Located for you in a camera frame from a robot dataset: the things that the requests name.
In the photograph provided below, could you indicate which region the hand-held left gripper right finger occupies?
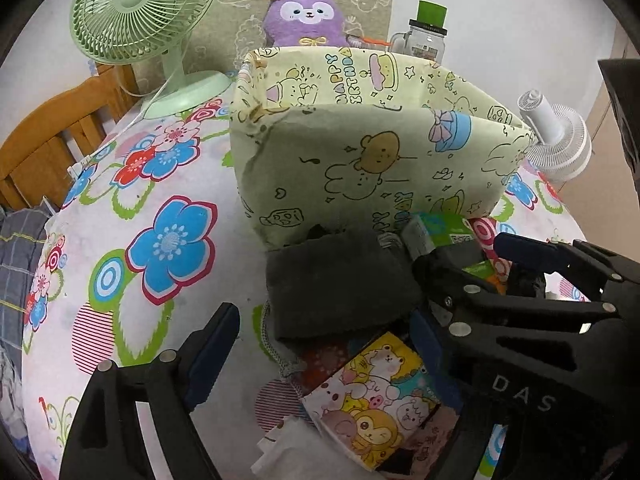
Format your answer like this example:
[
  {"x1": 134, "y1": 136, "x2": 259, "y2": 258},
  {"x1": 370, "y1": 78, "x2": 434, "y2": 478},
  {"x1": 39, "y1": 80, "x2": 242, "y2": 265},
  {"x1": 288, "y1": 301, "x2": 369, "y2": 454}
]
[{"x1": 409, "y1": 309, "x2": 626, "y2": 480}]

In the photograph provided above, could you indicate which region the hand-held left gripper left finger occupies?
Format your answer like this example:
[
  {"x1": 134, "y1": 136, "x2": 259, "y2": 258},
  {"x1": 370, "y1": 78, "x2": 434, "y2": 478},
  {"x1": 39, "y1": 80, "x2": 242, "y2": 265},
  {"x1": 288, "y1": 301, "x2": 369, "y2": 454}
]
[{"x1": 59, "y1": 302, "x2": 241, "y2": 480}]

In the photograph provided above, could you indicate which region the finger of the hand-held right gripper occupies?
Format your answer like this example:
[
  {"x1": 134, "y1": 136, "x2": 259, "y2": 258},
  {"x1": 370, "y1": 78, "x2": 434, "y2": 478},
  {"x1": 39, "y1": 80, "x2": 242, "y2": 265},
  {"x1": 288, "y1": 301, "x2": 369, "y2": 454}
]
[
  {"x1": 411, "y1": 242, "x2": 623, "y2": 334},
  {"x1": 494, "y1": 232, "x2": 640, "y2": 306}
]

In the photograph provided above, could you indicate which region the green tissue packet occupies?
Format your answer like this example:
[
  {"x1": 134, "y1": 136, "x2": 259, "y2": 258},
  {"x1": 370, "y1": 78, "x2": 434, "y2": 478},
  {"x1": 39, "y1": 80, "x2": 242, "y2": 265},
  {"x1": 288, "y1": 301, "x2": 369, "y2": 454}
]
[{"x1": 400, "y1": 211, "x2": 506, "y2": 281}]

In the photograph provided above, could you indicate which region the cartoon animal tissue packet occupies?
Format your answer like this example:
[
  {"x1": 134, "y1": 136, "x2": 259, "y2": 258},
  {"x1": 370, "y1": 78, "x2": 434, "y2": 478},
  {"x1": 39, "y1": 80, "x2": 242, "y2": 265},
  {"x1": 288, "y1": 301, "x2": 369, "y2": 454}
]
[{"x1": 300, "y1": 331, "x2": 461, "y2": 473}]

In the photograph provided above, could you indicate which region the dark grey cloth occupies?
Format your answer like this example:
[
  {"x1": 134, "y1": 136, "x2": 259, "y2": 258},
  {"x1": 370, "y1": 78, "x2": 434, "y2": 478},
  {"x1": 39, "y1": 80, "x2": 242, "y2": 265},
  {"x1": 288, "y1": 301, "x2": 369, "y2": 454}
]
[{"x1": 264, "y1": 225, "x2": 426, "y2": 343}]

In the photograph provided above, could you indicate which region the yellow printed fabric basket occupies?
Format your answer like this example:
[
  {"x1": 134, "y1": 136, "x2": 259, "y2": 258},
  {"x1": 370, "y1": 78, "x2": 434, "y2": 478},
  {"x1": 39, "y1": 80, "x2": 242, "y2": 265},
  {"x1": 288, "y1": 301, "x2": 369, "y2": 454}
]
[{"x1": 229, "y1": 46, "x2": 537, "y2": 251}]

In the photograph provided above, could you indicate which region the white desk fan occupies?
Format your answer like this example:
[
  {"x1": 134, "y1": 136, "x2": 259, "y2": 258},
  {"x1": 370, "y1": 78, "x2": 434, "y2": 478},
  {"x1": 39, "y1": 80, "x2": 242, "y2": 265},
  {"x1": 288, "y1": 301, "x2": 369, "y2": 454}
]
[{"x1": 516, "y1": 89, "x2": 593, "y2": 183}]

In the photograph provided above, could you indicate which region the dark object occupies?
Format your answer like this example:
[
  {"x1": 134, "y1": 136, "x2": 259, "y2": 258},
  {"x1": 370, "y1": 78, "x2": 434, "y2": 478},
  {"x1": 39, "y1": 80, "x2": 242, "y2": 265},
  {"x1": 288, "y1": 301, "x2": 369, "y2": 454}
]
[{"x1": 597, "y1": 59, "x2": 640, "y2": 181}]

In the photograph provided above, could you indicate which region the blue and white cloth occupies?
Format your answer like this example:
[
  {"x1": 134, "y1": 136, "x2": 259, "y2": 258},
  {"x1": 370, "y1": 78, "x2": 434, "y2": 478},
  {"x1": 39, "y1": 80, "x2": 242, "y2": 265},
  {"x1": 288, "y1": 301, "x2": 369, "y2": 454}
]
[{"x1": 0, "y1": 345, "x2": 36, "y2": 466}]

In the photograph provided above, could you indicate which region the grey plaid blanket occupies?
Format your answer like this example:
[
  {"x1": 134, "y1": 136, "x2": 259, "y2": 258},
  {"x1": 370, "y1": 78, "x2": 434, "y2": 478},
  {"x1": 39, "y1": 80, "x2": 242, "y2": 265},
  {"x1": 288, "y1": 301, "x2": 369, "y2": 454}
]
[{"x1": 0, "y1": 205, "x2": 56, "y2": 341}]

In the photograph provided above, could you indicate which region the glass mug jar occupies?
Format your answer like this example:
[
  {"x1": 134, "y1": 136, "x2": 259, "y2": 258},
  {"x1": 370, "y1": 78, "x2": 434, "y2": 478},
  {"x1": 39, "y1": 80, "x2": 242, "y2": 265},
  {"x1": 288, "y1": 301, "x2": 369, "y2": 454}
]
[{"x1": 389, "y1": 19, "x2": 448, "y2": 63}]

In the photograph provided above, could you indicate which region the wooden chair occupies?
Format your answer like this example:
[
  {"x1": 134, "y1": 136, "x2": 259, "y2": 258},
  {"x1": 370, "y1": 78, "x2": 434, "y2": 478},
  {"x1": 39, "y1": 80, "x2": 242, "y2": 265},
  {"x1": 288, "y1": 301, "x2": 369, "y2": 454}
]
[{"x1": 0, "y1": 62, "x2": 146, "y2": 211}]

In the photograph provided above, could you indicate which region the purple plush toy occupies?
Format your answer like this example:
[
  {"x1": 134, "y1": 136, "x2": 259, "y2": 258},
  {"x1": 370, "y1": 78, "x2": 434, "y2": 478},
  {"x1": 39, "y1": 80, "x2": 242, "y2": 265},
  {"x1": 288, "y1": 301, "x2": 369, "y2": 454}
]
[{"x1": 263, "y1": 0, "x2": 351, "y2": 48}]

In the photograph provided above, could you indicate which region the green desk fan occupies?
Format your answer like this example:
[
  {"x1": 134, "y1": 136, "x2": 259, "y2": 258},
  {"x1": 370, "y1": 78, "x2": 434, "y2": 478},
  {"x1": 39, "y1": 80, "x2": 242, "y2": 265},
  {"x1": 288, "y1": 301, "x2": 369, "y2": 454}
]
[{"x1": 69, "y1": 0, "x2": 232, "y2": 120}]

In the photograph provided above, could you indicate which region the grey braided cord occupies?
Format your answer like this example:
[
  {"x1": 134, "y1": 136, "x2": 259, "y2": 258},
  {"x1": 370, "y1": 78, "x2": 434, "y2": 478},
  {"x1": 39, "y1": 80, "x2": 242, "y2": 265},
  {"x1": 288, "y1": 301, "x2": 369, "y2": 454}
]
[{"x1": 260, "y1": 302, "x2": 306, "y2": 391}]

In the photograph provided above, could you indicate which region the white fan cable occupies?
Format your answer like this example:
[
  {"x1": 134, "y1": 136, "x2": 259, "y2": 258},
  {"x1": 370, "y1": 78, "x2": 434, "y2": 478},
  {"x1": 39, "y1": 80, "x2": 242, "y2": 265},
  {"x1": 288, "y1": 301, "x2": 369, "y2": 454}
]
[{"x1": 66, "y1": 62, "x2": 183, "y2": 176}]

